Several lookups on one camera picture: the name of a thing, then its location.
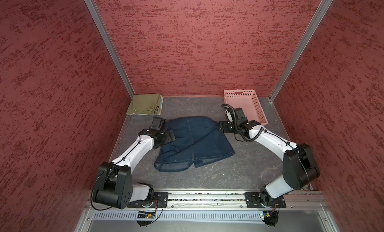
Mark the blue denim skirt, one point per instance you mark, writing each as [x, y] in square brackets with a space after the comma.
[198, 143]

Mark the olive green skirt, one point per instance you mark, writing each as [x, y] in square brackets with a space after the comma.
[145, 104]

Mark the pink plastic basket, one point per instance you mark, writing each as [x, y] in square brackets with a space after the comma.
[248, 101]

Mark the floral pastel skirt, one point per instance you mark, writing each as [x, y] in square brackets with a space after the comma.
[161, 105]

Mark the right corner aluminium post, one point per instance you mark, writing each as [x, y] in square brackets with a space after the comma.
[315, 21]

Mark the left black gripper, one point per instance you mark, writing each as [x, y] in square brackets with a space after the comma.
[168, 139]

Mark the aluminium front rail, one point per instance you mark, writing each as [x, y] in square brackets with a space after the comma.
[237, 200]

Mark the circuit board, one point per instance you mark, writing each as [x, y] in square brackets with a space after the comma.
[270, 215]
[146, 215]

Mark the right circuit board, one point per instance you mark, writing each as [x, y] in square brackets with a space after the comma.
[270, 215]

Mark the corner aluminium post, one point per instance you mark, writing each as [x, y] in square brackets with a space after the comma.
[97, 18]
[315, 21]

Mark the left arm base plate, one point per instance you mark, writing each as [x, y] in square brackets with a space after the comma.
[156, 199]

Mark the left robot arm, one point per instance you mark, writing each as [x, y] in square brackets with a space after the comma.
[114, 186]

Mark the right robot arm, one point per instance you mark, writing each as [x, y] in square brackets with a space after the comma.
[299, 164]

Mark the left circuit board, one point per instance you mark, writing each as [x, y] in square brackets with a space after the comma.
[146, 215]

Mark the left corner aluminium post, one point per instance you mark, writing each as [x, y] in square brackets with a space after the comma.
[97, 18]

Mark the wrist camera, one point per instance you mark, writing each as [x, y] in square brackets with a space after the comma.
[236, 115]
[158, 124]

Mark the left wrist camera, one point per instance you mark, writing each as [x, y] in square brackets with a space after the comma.
[158, 124]

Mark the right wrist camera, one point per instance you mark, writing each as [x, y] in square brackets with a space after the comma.
[236, 115]

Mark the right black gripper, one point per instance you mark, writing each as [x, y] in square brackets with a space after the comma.
[225, 130]

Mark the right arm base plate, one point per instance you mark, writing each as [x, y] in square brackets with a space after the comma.
[256, 200]

